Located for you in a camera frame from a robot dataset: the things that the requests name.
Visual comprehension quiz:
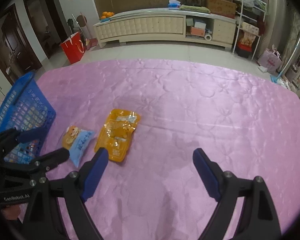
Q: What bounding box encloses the pink quilted tablecloth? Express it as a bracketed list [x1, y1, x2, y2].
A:
[37, 59, 300, 239]

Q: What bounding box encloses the blue plastic basket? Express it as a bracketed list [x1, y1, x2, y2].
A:
[0, 72, 56, 164]

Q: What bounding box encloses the cream television cabinet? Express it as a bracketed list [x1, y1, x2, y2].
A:
[94, 8, 236, 49]

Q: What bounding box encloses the plate of oranges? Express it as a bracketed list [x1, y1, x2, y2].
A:
[100, 11, 115, 22]

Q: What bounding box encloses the red paper bag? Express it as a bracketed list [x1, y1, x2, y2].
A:
[61, 32, 85, 64]

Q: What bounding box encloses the pink shopping bag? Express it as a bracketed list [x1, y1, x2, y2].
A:
[257, 46, 282, 73]

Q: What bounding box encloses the green folded cloth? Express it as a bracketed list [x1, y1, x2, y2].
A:
[179, 4, 211, 14]

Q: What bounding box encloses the blue tissue pack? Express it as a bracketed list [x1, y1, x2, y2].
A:
[168, 0, 181, 8]

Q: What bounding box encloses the cardboard box on cabinet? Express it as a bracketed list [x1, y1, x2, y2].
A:
[206, 0, 237, 18]

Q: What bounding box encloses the orange snack packet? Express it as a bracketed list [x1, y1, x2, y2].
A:
[94, 109, 141, 163]

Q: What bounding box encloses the white metal shelf rack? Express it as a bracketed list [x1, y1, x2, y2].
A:
[231, 0, 268, 60]

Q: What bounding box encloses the small blue cake packet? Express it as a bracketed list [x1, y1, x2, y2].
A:
[61, 125, 95, 167]

